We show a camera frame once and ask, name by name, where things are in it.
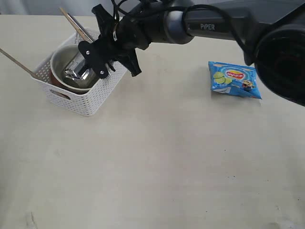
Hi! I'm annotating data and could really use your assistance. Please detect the white woven plastic basket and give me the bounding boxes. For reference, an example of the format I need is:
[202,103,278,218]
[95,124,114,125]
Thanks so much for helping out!
[30,26,128,117]

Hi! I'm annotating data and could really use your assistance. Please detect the shiny steel cup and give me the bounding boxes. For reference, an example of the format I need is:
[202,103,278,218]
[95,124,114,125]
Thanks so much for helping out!
[62,56,98,89]

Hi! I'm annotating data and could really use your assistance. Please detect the brown red plate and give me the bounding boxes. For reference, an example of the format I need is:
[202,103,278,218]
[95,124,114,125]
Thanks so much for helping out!
[49,70,61,87]

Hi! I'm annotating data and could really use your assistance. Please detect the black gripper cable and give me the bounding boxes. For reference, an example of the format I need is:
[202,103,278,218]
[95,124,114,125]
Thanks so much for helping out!
[111,0,167,19]

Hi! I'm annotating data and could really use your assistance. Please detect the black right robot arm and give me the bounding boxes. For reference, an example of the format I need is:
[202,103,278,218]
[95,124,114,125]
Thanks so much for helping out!
[92,0,305,105]

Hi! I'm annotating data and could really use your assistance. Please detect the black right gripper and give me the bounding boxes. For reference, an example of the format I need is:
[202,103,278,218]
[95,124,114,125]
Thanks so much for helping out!
[91,4,151,77]

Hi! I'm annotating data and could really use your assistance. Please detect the wooden chopstick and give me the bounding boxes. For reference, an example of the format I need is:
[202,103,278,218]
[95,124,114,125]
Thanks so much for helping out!
[59,7,93,43]
[0,48,36,77]

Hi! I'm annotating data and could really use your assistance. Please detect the blue chips bag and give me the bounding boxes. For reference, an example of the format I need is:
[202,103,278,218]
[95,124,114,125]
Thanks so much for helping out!
[208,61,261,99]

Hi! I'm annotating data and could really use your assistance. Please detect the steel table knife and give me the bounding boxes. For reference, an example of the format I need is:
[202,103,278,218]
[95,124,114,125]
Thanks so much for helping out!
[66,13,96,43]

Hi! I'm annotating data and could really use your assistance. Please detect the cream ceramic bowl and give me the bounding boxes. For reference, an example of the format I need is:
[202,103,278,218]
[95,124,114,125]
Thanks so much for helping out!
[51,44,94,94]

